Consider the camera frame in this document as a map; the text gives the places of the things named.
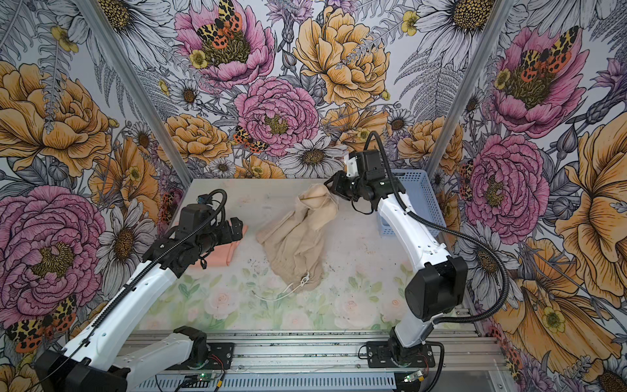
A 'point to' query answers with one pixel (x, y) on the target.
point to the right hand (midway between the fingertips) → (327, 191)
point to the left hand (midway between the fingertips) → (228, 234)
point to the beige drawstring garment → (295, 242)
